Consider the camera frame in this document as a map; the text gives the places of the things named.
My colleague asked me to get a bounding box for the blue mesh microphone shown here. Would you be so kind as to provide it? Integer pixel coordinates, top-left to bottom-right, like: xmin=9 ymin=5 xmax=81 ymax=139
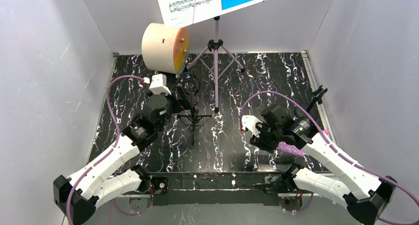
xmin=276 ymin=142 xmax=306 ymax=157

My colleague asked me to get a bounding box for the black tripod mic stand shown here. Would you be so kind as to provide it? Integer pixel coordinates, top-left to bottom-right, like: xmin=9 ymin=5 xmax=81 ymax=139
xmin=176 ymin=72 xmax=212 ymax=145

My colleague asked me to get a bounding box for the black round-base mic stand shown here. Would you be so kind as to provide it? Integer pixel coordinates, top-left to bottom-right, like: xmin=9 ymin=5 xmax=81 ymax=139
xmin=294 ymin=85 xmax=328 ymax=118

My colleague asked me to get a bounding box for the silver tripod music stand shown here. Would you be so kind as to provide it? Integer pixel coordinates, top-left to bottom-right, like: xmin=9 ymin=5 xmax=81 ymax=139
xmin=186 ymin=16 xmax=246 ymax=113

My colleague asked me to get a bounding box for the white sheet music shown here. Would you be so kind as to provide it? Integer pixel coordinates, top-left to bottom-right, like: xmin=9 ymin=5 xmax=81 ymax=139
xmin=154 ymin=0 xmax=274 ymax=28

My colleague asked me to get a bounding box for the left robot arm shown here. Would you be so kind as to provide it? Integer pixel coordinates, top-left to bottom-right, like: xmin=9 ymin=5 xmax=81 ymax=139
xmin=53 ymin=86 xmax=193 ymax=225

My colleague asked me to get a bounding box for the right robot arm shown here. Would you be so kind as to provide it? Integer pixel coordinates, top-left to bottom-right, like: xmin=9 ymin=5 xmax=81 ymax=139
xmin=242 ymin=106 xmax=395 ymax=225

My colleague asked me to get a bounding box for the cream and orange drum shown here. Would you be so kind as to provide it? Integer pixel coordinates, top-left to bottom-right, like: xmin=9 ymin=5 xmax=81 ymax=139
xmin=141 ymin=23 xmax=190 ymax=75

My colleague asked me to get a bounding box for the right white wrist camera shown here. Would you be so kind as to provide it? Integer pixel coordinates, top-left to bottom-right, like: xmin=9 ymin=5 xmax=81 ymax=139
xmin=240 ymin=115 xmax=264 ymax=138

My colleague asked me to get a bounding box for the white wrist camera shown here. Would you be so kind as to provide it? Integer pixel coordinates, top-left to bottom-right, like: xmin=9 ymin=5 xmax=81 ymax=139
xmin=240 ymin=115 xmax=264 ymax=138
xmin=143 ymin=74 xmax=171 ymax=95

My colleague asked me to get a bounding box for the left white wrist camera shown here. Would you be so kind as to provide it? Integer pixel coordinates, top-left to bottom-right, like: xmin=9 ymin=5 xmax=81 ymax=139
xmin=143 ymin=74 xmax=171 ymax=95

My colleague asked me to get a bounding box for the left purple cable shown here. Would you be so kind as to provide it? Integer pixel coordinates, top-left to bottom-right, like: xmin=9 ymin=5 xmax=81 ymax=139
xmin=65 ymin=75 xmax=150 ymax=225

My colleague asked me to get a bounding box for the purple cable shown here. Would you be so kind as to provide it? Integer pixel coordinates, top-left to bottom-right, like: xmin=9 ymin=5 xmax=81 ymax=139
xmin=65 ymin=75 xmax=150 ymax=225
xmin=239 ymin=91 xmax=419 ymax=225

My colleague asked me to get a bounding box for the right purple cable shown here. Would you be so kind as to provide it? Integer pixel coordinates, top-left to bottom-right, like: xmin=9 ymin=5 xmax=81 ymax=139
xmin=239 ymin=91 xmax=419 ymax=225

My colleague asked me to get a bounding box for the aluminium frame rail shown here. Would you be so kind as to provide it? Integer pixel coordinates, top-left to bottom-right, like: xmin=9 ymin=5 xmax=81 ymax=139
xmin=62 ymin=173 xmax=372 ymax=225

